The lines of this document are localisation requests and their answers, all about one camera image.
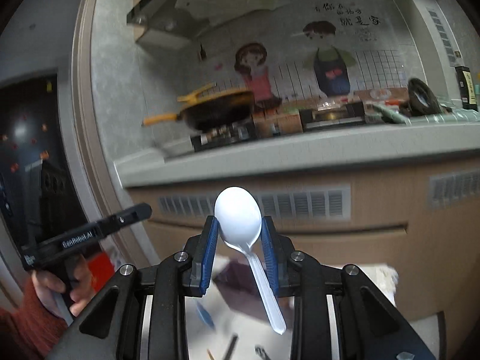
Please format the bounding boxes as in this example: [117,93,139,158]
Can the black and yellow frying pan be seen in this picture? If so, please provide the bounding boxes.
[142,84,255,133]

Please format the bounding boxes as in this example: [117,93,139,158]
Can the grey kitchen countertop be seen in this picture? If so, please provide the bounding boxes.
[114,123,479,189]

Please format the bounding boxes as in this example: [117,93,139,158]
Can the white table cloth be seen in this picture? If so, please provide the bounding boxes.
[149,254,400,360]

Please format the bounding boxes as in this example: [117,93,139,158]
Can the grey cabinet vent grille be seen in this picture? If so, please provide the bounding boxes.
[157,184,352,220]

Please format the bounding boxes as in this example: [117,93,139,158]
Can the red box on floor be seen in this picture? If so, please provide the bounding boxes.
[88,252,115,293]

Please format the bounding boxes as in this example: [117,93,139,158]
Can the wooden chopstick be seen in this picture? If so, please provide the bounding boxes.
[207,349,215,360]

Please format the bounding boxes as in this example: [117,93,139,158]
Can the purple utensil holder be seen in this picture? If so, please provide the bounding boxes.
[211,257,297,323]

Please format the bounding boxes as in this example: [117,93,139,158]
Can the white plastic spoon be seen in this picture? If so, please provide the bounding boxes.
[214,187,287,335]

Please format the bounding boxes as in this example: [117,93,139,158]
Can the person's left hand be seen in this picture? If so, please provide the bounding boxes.
[31,255,95,318]

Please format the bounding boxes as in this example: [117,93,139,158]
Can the black gas stove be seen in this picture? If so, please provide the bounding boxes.
[190,122,258,152]

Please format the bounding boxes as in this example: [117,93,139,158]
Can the black pot lid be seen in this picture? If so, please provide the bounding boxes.
[408,78,442,116]

